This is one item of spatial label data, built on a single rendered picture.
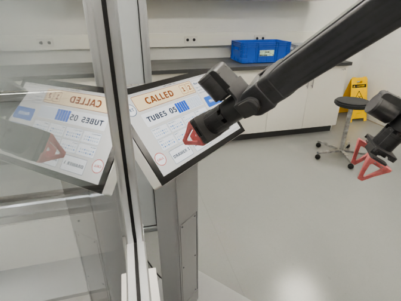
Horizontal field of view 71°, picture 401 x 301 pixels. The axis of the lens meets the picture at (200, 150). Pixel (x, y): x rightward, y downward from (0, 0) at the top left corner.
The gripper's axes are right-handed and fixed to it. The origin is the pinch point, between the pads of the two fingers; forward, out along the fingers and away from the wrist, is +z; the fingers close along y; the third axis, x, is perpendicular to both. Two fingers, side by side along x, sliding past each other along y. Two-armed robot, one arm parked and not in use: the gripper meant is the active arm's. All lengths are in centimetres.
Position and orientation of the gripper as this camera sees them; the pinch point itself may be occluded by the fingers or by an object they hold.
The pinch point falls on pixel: (189, 138)
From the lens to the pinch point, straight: 74.0
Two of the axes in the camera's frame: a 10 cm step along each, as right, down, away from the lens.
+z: -6.3, 3.8, 6.7
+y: -5.6, 3.7, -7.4
